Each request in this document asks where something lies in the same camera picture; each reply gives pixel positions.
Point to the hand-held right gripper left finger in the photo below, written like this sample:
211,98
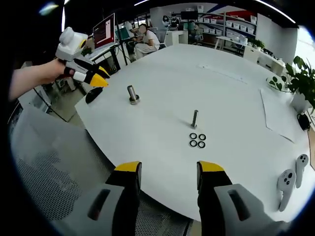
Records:
123,201

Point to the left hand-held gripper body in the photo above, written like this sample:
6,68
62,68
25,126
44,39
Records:
70,45

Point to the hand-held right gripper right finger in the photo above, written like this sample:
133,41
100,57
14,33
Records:
214,204

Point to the thick steel threaded stud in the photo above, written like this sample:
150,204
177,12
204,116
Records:
131,91

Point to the small steel washer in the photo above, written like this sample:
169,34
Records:
189,143
199,136
189,136
198,144

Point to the thin steel threaded stud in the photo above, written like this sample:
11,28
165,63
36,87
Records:
195,116

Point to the person's left hand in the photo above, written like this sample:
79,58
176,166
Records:
51,71

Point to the black computer mouse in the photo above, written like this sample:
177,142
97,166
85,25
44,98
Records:
93,95

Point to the white laptop with red screen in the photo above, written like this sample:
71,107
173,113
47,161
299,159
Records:
104,32

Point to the white game controller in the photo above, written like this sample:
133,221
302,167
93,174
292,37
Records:
302,162
286,180

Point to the grey mesh chair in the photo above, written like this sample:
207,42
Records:
49,172

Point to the white low cabinet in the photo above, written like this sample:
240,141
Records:
177,37

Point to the white paper sheet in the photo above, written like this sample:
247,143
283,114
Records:
278,115

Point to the black monitor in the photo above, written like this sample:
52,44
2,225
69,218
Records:
189,15

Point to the small black object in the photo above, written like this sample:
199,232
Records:
304,121

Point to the white plant pot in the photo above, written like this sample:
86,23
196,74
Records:
300,103

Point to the white standing desk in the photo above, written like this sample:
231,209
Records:
229,38

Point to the storage shelf with white bins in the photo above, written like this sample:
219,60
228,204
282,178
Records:
231,24

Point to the white long cabinet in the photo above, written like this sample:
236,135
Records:
253,54

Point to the large green potted plant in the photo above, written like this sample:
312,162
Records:
304,76

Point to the small green plant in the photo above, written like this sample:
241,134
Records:
257,43

